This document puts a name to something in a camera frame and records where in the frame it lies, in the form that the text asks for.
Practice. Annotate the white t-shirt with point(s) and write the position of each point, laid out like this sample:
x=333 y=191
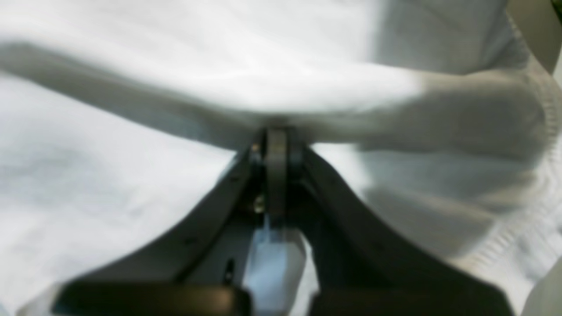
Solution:
x=118 y=116

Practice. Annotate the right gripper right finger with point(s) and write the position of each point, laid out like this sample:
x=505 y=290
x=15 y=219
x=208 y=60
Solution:
x=365 y=268

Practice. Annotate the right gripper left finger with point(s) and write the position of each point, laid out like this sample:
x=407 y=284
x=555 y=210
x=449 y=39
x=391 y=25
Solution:
x=196 y=268

